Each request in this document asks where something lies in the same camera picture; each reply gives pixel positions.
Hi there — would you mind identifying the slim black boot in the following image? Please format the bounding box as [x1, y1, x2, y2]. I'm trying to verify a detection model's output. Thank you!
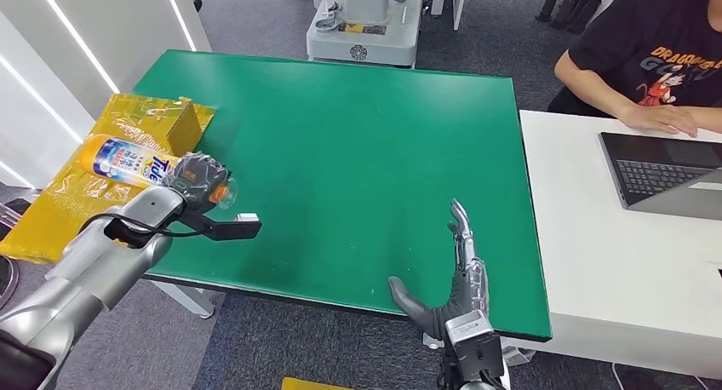
[535, 0, 560, 23]

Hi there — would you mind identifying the white under-desk panel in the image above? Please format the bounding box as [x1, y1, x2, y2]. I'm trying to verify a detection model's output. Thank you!
[501, 337, 537, 367]

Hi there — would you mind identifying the yellow flat object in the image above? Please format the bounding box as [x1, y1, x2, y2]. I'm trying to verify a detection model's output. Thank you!
[282, 376, 351, 390]

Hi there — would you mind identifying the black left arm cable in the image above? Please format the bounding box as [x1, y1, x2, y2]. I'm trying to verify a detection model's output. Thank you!
[78, 212, 205, 239]

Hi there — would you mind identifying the yellow taped cardboard box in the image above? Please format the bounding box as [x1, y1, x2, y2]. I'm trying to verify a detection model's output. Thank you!
[0, 93, 216, 265]

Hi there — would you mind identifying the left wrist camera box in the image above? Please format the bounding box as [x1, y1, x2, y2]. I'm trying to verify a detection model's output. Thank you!
[179, 209, 263, 243]

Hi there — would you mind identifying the white grey machine base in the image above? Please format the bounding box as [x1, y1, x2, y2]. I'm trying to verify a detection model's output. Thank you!
[305, 0, 428, 69]

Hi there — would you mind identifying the white furniture leg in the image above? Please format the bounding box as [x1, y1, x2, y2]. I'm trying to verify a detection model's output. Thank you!
[450, 0, 470, 32]

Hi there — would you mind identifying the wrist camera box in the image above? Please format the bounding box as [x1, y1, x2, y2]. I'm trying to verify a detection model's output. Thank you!
[445, 311, 506, 383]
[179, 209, 263, 243]

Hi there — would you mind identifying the orange detergent bottle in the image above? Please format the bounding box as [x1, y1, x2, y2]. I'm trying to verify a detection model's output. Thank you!
[78, 133, 240, 211]

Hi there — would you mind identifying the person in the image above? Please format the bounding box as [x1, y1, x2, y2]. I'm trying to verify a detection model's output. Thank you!
[547, 0, 722, 139]

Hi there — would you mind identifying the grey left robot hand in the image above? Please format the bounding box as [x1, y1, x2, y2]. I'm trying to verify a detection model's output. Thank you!
[169, 152, 232, 212]

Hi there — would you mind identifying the white slanted table leg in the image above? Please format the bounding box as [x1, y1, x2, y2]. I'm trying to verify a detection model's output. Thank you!
[149, 280, 216, 320]

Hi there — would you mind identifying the grey laptop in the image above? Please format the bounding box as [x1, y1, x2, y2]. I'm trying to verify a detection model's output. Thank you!
[599, 131, 722, 223]

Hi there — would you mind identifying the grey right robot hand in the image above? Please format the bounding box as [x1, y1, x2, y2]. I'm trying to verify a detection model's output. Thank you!
[387, 198, 490, 341]

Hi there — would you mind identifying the wide black boot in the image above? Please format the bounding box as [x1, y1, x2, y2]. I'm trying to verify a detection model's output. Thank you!
[551, 0, 605, 36]

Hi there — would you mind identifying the person's right hand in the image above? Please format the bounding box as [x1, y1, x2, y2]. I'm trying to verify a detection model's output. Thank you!
[617, 104, 701, 139]

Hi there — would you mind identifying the round metal stand base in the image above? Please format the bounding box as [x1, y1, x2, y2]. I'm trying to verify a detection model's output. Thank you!
[0, 255, 20, 310]

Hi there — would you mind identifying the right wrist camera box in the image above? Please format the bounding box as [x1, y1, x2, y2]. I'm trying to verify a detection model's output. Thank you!
[445, 311, 506, 383]

